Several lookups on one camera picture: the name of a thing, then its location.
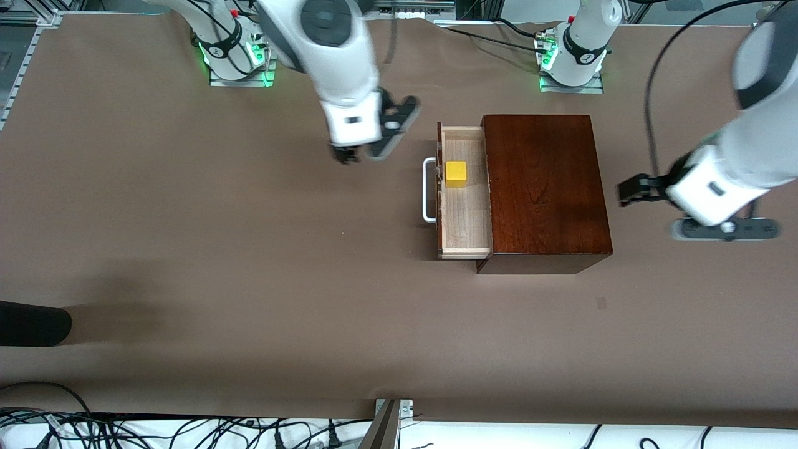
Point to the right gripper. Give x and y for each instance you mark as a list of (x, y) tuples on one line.
[(345, 153)]

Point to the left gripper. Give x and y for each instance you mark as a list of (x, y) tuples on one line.
[(656, 185)]

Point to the yellow cube block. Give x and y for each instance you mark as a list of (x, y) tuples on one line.
[(456, 174)]

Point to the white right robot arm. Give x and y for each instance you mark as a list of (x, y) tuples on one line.
[(336, 56)]

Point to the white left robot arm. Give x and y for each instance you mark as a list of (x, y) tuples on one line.
[(764, 143)]

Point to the dark brown wooden cabinet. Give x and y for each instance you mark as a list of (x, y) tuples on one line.
[(545, 187)]

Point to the dark metal bar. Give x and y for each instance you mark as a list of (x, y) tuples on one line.
[(381, 430)]

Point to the black rounded cylinder object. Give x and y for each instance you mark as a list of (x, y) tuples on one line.
[(31, 324)]

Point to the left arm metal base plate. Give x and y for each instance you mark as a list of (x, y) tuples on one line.
[(570, 87)]

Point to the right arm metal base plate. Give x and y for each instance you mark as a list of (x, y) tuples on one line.
[(240, 82)]

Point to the metal rail with sockets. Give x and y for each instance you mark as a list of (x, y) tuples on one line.
[(411, 9)]

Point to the metal corner bracket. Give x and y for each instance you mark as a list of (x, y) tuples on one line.
[(406, 406)]

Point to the aluminium table frame rail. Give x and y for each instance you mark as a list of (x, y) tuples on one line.
[(47, 19)]

